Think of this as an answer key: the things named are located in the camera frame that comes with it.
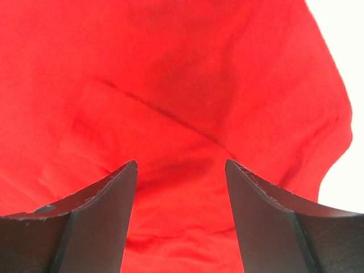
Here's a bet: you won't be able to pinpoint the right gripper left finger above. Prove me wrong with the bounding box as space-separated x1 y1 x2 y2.
1 161 138 272

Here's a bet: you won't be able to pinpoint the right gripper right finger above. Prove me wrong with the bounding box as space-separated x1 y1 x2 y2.
225 160 363 273

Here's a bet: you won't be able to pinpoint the red t-shirt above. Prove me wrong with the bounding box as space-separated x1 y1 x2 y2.
1 1 352 272

